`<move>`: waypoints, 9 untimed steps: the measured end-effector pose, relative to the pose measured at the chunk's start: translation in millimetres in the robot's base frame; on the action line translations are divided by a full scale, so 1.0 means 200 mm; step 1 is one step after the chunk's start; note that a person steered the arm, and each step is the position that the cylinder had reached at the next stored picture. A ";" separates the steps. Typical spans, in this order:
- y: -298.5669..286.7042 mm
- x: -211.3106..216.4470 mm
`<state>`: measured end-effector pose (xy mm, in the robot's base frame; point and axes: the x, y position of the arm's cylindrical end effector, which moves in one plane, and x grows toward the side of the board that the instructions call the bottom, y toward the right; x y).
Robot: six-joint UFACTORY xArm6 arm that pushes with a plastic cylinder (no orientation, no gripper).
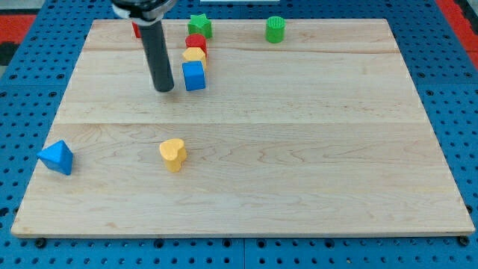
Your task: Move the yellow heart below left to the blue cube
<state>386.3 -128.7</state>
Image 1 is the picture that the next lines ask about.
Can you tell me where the blue cube block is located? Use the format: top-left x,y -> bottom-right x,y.
182,61 -> 205,91

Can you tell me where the yellow heart block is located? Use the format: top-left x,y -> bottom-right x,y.
159,138 -> 187,173

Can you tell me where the red cylinder block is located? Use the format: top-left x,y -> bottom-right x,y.
185,34 -> 208,55

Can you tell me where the green star block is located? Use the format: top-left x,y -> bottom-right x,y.
187,13 -> 213,39

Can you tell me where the red block behind rod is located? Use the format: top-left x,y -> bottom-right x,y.
131,22 -> 141,39

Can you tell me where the yellow hexagon block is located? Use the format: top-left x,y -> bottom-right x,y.
182,47 -> 207,69

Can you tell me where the green cylinder block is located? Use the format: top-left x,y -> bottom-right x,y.
265,16 -> 286,43

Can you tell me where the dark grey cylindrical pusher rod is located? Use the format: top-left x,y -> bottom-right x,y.
139,21 -> 174,93

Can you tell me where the wooden board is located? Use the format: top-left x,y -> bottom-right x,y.
11,19 -> 475,238

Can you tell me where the blue triangle block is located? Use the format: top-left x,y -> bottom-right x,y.
37,140 -> 74,176

